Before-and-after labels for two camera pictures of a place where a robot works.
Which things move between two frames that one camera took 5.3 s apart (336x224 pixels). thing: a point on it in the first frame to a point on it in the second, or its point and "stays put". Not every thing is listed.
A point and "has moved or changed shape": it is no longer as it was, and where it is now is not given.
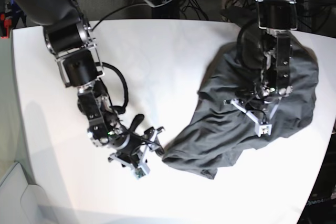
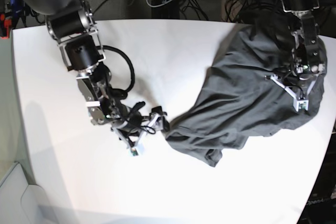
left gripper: (127, 142) to (114, 112)
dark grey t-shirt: (218, 130) has moved or changed shape
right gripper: (269, 86) to (307, 62)
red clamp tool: (7, 23) stays put
